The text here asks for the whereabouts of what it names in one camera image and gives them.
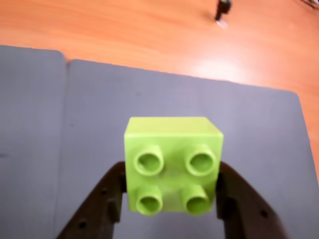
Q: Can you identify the black object with silver tip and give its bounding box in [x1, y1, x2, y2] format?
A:
[213, 0, 234, 28]

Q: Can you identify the grey mat with box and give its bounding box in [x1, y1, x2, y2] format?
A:
[56, 59, 319, 239]

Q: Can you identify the grey mat without box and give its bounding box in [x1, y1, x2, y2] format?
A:
[0, 44, 67, 239]

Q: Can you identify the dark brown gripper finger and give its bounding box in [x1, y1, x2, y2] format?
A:
[56, 161, 128, 239]
[215, 161, 293, 239]

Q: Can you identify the green lego block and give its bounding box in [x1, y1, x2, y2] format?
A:
[123, 116, 224, 217]

